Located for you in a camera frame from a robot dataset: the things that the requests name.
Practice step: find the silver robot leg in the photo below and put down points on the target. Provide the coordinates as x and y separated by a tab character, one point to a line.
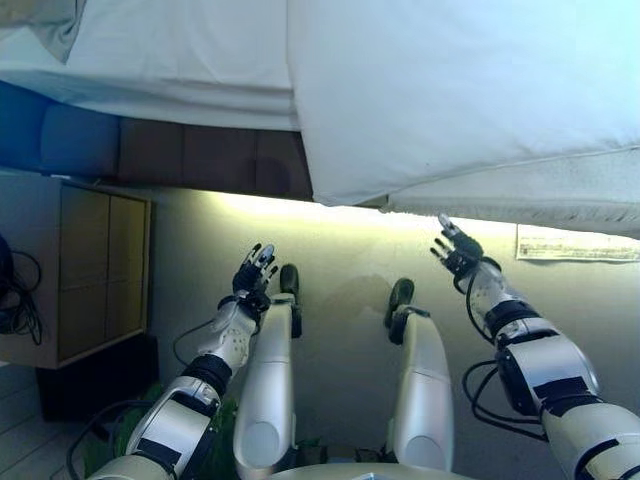
265	380
425	390

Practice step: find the beige pillow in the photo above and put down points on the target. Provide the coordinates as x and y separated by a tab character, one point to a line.
45	20

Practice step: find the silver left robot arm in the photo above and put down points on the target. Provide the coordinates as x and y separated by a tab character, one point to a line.
175	425

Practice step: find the white pillow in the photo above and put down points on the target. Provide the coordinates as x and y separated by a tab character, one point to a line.
450	90

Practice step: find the black robot foot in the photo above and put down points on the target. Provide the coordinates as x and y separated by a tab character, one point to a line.
401	292
289	280

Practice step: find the green leafy plant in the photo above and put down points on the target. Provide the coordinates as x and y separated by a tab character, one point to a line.
226	440

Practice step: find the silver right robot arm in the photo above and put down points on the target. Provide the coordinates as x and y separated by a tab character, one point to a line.
550	360

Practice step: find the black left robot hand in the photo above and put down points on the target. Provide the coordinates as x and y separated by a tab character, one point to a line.
255	280

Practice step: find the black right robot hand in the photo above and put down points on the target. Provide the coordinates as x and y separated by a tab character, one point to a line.
465	252

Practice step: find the silver robot torso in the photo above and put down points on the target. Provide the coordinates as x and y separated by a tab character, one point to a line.
370	475

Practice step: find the white paper sheet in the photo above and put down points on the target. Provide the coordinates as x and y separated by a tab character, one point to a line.
575	245

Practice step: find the silver left robot leg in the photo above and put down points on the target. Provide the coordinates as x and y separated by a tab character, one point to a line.
265	380

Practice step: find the wooden panelled nightstand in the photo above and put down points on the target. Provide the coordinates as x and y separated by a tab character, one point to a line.
100	265

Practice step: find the silver right robot leg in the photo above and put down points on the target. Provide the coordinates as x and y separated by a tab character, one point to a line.
425	390

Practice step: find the black right robot foot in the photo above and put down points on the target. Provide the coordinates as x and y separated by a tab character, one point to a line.
401	292

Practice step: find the black left robot foot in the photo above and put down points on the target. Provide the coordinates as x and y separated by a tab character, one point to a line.
289	280

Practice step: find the white fitted sheet mattress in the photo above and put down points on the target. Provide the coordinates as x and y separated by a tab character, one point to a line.
175	50

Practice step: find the black box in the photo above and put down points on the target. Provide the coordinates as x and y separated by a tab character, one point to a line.
100	390

